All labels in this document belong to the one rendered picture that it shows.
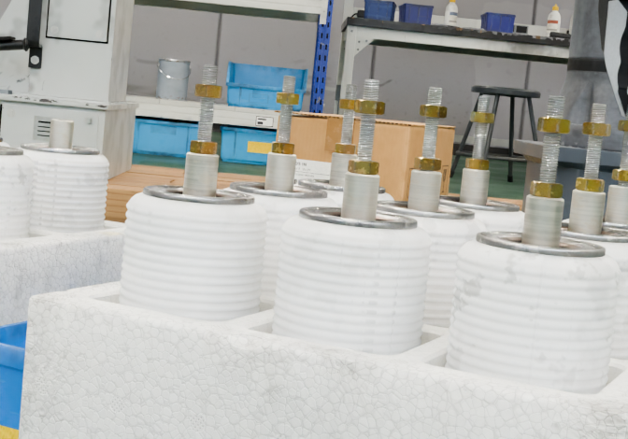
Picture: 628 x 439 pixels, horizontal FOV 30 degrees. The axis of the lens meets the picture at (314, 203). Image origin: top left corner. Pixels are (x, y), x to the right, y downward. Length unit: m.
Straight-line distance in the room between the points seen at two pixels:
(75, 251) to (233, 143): 4.34
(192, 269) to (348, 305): 0.11
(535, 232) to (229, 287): 0.20
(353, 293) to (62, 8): 2.20
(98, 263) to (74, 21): 1.77
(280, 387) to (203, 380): 0.05
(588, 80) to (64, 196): 0.59
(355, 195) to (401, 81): 8.40
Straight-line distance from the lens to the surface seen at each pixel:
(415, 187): 0.84
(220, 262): 0.76
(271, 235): 0.86
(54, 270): 1.05
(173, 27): 9.14
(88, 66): 2.84
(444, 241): 0.81
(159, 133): 5.41
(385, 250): 0.70
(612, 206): 0.93
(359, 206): 0.73
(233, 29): 9.11
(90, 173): 1.13
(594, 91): 1.33
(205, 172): 0.79
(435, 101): 0.85
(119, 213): 2.70
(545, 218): 0.70
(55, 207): 1.12
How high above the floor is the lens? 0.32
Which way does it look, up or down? 5 degrees down
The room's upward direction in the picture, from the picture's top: 6 degrees clockwise
